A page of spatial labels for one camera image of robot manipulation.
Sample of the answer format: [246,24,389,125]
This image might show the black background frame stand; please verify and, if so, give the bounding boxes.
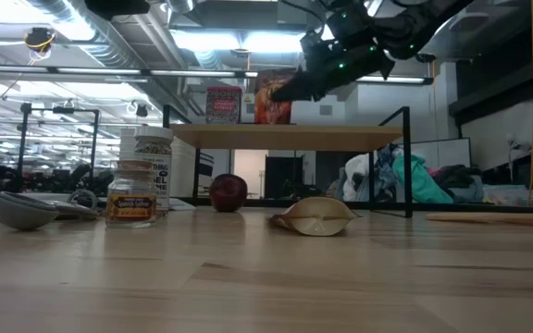
[18,102,102,191]

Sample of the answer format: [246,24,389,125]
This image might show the white partition board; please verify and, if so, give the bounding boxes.
[407,137,473,170]

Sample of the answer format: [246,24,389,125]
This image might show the overhead rig crossbar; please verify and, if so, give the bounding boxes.
[0,64,435,86]

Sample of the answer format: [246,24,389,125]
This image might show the red-lid smoked paprika tin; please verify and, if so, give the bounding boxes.
[205,85,244,126]

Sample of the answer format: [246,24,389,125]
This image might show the orange taco seasoning packet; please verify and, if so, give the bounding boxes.
[254,68,297,127]
[267,195,362,238]

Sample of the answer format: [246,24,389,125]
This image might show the floral cloth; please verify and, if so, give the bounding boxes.
[482,184,533,209]

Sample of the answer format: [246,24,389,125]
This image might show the blue cloth pile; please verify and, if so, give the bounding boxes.
[374,143,405,187]

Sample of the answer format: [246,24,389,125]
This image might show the wooden slotted spatula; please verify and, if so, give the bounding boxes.
[426,211,533,229]

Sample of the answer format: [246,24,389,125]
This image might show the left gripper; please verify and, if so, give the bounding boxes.
[83,0,152,22]

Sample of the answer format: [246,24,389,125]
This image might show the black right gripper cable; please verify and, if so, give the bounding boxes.
[279,0,341,25]

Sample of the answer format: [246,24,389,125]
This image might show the black overhead camera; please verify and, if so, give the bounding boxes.
[22,26,58,54]

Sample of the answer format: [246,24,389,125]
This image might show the white cabinet box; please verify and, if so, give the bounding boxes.
[118,128,197,198]

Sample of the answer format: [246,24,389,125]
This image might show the white desk lamp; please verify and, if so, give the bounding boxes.
[503,133,533,164]

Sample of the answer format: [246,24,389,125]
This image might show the silver ceiling duct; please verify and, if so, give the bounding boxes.
[25,0,193,124]

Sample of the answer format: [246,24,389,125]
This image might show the black cabinet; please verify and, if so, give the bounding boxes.
[264,155,305,201]

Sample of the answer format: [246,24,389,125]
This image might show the black aluminium table frame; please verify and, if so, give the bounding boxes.
[76,197,533,215]

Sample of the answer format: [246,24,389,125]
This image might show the grey measuring spoon set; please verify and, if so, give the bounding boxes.
[0,188,103,232]

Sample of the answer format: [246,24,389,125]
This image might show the ceiling light panel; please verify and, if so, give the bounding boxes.
[169,27,305,55]

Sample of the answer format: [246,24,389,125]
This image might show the dark grey cloth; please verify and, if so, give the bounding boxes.
[431,164,486,204]

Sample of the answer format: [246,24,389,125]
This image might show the teal cloth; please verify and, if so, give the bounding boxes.
[391,154,455,205]

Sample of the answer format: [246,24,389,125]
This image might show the red apple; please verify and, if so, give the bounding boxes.
[208,173,249,214]

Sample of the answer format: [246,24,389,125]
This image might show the white cloth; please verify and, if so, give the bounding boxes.
[342,153,375,203]

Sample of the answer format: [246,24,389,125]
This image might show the wooden shelf with black frame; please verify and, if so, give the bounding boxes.
[156,104,415,219]

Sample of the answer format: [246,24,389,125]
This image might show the white-lid seasoning jar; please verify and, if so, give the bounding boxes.
[132,125,176,212]

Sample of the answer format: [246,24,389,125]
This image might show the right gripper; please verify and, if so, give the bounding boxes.
[269,7,397,104]

